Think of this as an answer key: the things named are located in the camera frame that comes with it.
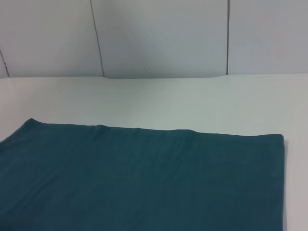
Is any teal t-shirt with FREE print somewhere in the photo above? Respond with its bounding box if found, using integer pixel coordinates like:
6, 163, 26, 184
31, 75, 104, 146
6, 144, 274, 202
0, 117, 286, 231

